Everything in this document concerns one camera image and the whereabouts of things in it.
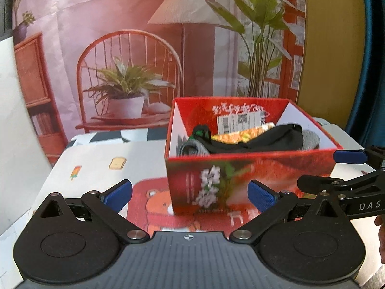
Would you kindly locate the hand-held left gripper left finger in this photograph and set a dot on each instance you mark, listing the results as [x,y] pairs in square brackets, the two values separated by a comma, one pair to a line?
[118,194]

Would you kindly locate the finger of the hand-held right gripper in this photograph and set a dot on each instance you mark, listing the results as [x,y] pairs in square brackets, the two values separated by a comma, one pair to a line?
[349,156]
[361,182]

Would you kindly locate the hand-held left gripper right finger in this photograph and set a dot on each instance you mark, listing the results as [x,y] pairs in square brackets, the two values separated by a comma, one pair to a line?
[261,194]

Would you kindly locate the red cardboard box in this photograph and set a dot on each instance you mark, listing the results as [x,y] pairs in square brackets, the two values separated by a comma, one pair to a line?
[270,171]

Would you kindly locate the black knit sock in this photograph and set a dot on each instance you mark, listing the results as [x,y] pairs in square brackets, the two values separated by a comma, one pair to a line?
[270,141]

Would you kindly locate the grey sock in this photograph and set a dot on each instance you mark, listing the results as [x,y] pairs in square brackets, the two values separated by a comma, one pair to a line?
[192,150]
[311,140]

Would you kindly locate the black and white checkered cloth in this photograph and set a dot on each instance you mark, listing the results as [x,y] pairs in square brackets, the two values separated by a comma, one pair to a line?
[102,135]

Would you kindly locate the orange snack packet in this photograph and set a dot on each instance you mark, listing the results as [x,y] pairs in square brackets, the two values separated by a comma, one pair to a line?
[237,137]

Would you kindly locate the green and black sock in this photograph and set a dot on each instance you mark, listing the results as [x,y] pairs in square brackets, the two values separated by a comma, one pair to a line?
[201,132]

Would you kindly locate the blue curtain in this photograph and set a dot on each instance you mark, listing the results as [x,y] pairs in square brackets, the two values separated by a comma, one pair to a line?
[373,66]

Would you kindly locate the yellow wooden board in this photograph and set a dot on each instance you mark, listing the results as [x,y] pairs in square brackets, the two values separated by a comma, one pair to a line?
[331,51]

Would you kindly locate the printed room scene backdrop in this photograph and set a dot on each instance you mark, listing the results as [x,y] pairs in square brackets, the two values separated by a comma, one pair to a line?
[105,21]

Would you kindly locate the dark frame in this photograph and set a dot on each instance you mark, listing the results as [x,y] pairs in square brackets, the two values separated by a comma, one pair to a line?
[6,6]

